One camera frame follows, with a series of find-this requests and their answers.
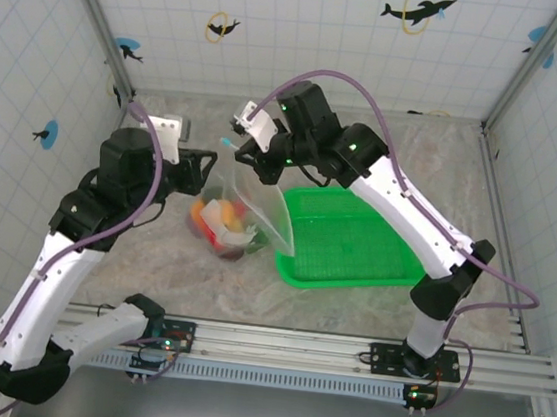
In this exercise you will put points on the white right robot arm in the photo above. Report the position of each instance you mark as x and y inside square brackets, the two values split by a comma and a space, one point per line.
[408, 218]

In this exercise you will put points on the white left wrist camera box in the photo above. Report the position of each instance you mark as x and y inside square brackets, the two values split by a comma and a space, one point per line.
[163, 135]

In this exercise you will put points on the green toy food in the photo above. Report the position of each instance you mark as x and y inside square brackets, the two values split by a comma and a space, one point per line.
[257, 241]

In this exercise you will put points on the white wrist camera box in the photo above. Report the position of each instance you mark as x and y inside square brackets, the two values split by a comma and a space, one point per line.
[163, 135]
[260, 126]

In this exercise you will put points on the small fish blue circle sticker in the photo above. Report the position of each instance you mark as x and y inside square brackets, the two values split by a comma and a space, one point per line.
[46, 134]

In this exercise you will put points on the teal zipper slider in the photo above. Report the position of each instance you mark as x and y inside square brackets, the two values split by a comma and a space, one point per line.
[226, 141]

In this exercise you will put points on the white toy food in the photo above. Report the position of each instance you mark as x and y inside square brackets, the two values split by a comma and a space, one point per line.
[215, 214]

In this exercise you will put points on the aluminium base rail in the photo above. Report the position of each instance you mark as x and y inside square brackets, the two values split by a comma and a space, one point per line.
[293, 346]

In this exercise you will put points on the aluminium frame corner post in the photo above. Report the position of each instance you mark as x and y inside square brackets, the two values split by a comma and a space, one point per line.
[531, 66]
[98, 22]

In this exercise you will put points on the red toy food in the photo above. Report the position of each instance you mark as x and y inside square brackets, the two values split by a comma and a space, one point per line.
[217, 238]

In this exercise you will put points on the black fish wall sticker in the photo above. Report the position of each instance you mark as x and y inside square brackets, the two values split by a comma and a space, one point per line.
[115, 92]

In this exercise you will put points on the blue round wall sticker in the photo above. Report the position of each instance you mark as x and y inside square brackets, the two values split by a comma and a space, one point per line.
[548, 60]
[537, 34]

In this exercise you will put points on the aluminium side rail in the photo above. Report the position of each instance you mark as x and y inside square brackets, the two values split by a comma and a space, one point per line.
[507, 234]

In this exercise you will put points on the shark blue circle sticker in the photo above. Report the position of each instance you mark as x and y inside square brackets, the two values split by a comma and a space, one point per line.
[128, 49]

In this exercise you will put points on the green plastic mesh tray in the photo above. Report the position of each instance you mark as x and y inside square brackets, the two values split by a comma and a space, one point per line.
[354, 247]

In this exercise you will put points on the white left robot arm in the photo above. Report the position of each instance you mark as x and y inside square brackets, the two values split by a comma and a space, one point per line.
[47, 293]

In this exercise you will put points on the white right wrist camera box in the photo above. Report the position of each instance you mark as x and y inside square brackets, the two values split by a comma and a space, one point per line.
[260, 126]

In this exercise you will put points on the clear zip-top plastic bag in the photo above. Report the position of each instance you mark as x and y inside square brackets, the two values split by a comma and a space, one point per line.
[277, 218]

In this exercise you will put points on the yellow toy food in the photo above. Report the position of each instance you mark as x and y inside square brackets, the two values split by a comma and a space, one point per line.
[232, 214]

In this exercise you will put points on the small circuit board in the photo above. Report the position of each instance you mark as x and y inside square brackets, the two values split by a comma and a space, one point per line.
[419, 396]
[156, 350]

